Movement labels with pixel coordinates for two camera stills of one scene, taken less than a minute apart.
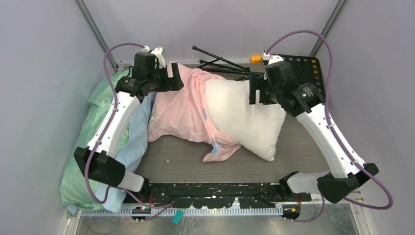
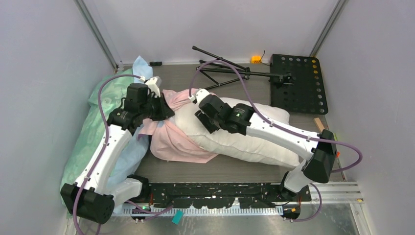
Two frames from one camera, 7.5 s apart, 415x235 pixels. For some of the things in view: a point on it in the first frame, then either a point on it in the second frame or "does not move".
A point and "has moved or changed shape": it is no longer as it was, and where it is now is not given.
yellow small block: x=255 y=59 does not move
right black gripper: x=257 y=82 -> x=204 y=117
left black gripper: x=171 y=83 -> x=165 y=111
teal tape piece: x=177 y=217 does not move
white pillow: x=255 y=127 has moved or changed shape
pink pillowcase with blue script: x=182 y=112 -> x=169 y=141
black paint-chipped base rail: x=246 y=195 does not move
